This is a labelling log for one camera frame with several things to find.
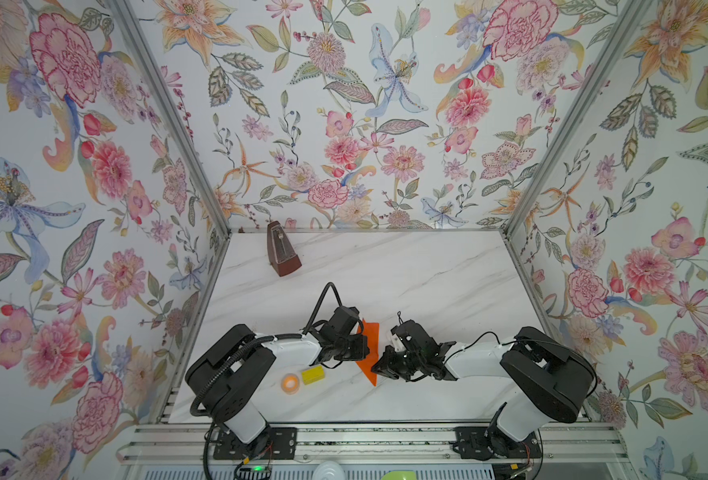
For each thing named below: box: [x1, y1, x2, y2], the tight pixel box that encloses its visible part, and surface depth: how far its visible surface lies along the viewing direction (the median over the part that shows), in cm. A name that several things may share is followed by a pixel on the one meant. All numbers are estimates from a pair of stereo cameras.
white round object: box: [312, 460, 347, 480], surface depth 67 cm
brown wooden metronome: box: [267, 221, 302, 277], surface depth 104 cm
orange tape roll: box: [281, 373, 300, 395], surface depth 85 cm
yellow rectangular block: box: [302, 365, 325, 385], surface depth 84 cm
